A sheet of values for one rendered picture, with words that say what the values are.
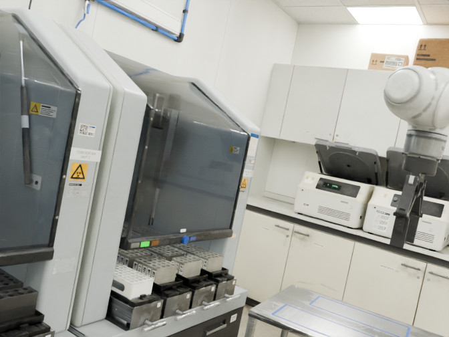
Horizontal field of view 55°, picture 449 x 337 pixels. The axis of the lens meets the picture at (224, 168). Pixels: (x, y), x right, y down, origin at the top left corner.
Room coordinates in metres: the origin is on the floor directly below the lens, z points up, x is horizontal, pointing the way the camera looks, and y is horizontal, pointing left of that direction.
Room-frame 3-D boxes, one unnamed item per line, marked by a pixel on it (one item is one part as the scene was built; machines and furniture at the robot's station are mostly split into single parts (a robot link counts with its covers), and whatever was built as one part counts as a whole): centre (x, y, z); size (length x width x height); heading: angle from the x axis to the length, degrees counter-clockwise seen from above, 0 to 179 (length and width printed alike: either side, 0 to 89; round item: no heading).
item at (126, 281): (1.41, 0.30, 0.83); 0.30 x 0.10 x 0.06; 57
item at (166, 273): (1.49, 0.14, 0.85); 0.12 x 0.02 x 0.06; 147
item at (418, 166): (1.03, -0.46, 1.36); 0.08 x 0.07 x 0.09; 147
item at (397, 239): (0.98, -0.42, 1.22); 0.03 x 0.01 x 0.07; 57
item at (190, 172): (1.68, 0.29, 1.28); 0.61 x 0.51 x 0.63; 147
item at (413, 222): (1.09, -0.50, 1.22); 0.03 x 0.01 x 0.07; 57
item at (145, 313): (1.49, 0.41, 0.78); 0.73 x 0.14 x 0.09; 57
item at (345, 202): (3.66, -1.02, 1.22); 0.62 x 0.56 x 0.64; 145
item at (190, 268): (1.61, 0.05, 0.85); 0.12 x 0.02 x 0.06; 146
